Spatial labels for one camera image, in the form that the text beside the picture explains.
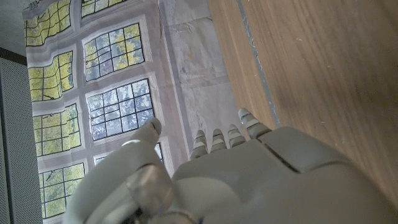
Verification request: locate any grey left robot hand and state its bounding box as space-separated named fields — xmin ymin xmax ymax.
xmin=62 ymin=108 xmax=398 ymax=224

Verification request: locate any printed window backdrop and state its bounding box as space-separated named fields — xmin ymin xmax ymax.
xmin=22 ymin=0 xmax=246 ymax=224

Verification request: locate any grey perforated panel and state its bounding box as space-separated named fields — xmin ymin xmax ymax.
xmin=0 ymin=57 xmax=44 ymax=224

